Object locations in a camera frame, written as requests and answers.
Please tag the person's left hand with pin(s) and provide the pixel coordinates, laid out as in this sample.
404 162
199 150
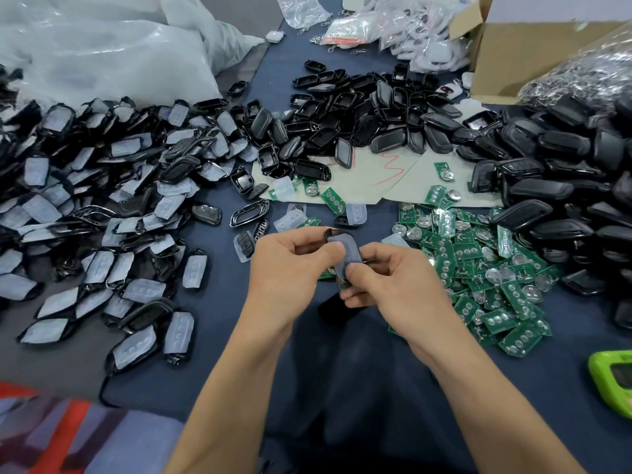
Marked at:
286 281

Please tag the person's right hand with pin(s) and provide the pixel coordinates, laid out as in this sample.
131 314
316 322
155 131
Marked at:
410 296

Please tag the pile of green circuit boards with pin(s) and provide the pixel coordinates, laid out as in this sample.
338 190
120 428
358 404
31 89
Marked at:
494 281

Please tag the pile of black shell halves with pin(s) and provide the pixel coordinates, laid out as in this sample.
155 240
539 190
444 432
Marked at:
370 118

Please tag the pile of assembled black fobs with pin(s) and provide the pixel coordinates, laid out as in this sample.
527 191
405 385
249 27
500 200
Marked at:
568 192

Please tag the pile of shells with pads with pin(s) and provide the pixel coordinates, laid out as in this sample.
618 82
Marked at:
94 202

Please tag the person's left forearm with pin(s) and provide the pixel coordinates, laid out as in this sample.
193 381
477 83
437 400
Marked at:
232 409

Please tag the person's right forearm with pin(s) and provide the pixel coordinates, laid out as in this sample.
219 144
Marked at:
499 414

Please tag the small black button strip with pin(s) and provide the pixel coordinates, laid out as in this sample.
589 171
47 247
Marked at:
260 232

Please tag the clear plastic film piece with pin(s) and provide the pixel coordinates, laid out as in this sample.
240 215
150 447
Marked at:
290 220

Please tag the small clear film piece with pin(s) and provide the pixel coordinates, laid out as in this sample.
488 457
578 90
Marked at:
355 214

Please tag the yellow-green object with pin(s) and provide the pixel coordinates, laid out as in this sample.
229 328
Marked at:
612 382

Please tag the small white object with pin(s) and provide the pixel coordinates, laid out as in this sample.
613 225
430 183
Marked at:
274 36

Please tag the clear bag with red label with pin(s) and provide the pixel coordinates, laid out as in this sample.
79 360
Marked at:
351 29

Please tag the heap of clear parts bags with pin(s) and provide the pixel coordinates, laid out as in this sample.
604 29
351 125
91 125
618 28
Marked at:
425 34

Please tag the red blue striped bag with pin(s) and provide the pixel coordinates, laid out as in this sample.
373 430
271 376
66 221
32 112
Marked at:
69 434

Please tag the small crumpled clear plastic bag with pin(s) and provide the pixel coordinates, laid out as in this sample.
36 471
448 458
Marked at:
303 10

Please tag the large open cardboard box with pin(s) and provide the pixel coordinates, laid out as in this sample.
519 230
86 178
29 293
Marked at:
538 54

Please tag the clear bag of metal parts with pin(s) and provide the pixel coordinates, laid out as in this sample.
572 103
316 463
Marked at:
583 82

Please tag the large white plastic bag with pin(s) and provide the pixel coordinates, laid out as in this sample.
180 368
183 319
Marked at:
104 49

